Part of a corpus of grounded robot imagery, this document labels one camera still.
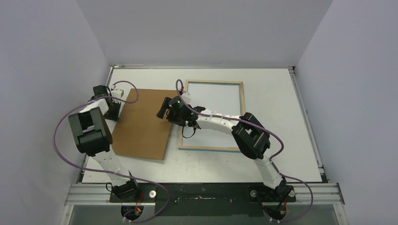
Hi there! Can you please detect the brown cardboard backing board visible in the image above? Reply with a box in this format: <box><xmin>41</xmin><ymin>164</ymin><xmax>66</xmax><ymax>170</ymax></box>
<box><xmin>112</xmin><ymin>89</ymin><xmax>177</xmax><ymax>160</ymax></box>

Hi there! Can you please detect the hot air balloon photo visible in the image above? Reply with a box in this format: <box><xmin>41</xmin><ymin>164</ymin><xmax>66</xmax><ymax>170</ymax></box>
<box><xmin>179</xmin><ymin>80</ymin><xmax>245</xmax><ymax>152</ymax></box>

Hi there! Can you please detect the blue wooden picture frame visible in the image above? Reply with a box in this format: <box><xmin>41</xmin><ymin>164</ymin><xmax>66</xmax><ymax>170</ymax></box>
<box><xmin>178</xmin><ymin>80</ymin><xmax>245</xmax><ymax>152</ymax></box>

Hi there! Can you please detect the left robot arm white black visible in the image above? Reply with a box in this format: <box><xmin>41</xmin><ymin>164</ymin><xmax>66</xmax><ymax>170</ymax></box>
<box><xmin>68</xmin><ymin>85</ymin><xmax>140</xmax><ymax>202</ymax></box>

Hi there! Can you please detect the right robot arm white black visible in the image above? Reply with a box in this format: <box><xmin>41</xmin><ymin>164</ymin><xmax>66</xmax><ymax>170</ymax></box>
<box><xmin>156</xmin><ymin>96</ymin><xmax>295</xmax><ymax>201</ymax></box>

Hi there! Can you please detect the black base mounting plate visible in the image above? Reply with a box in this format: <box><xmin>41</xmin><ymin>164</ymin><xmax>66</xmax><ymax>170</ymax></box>
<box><xmin>108</xmin><ymin>182</ymin><xmax>296</xmax><ymax>222</ymax></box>

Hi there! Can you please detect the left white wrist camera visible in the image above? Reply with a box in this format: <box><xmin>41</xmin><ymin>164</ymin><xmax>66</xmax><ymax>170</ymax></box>
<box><xmin>111</xmin><ymin>89</ymin><xmax>124</xmax><ymax>98</ymax></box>

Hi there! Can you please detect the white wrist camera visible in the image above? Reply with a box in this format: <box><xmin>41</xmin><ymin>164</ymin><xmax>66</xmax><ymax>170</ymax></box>
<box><xmin>181</xmin><ymin>91</ymin><xmax>192</xmax><ymax>105</ymax></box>
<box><xmin>111</xmin><ymin>89</ymin><xmax>124</xmax><ymax>98</ymax></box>

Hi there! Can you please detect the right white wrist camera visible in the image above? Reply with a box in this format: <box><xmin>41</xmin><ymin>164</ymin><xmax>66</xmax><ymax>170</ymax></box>
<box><xmin>181</xmin><ymin>91</ymin><xmax>192</xmax><ymax>105</ymax></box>

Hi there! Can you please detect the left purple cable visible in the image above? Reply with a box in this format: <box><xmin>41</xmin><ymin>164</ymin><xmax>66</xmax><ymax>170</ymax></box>
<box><xmin>52</xmin><ymin>81</ymin><xmax>170</xmax><ymax>224</ymax></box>

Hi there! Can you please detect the aluminium rail front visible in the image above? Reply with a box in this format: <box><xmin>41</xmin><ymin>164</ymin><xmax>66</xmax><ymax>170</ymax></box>
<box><xmin>65</xmin><ymin>183</ymin><xmax>345</xmax><ymax>205</ymax></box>

